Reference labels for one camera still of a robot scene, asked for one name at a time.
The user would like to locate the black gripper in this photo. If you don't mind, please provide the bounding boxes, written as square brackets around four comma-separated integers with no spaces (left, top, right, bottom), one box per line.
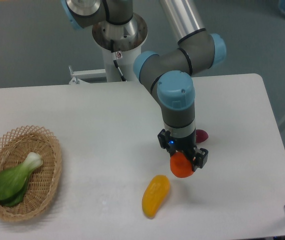
[157,129,209,172]

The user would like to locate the orange fruit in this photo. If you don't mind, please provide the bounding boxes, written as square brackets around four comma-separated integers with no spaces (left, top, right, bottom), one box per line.
[169,151,194,178]

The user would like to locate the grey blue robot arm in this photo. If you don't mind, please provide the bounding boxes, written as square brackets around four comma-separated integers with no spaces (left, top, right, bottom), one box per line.
[61,0,227,178]

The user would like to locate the woven wicker basket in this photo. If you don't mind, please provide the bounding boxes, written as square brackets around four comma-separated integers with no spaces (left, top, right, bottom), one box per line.
[0,125,62,222]

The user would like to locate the dark red fruit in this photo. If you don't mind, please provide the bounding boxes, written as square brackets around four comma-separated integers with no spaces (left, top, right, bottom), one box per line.
[195,129,209,144]

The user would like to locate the yellow mango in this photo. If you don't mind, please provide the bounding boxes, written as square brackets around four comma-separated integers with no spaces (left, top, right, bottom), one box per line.
[141,175,171,219]

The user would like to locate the green bok choy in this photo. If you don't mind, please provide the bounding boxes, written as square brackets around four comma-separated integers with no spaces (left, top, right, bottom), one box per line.
[0,152,43,207]

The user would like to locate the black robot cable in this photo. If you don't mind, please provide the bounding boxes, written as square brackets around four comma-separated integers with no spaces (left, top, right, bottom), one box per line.
[109,39,128,82]

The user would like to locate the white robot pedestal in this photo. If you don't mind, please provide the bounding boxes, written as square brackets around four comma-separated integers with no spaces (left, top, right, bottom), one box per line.
[92,13,148,82]

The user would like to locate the white metal bracket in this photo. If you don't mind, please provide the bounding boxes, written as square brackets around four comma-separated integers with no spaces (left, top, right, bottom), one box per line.
[68,65,107,85]

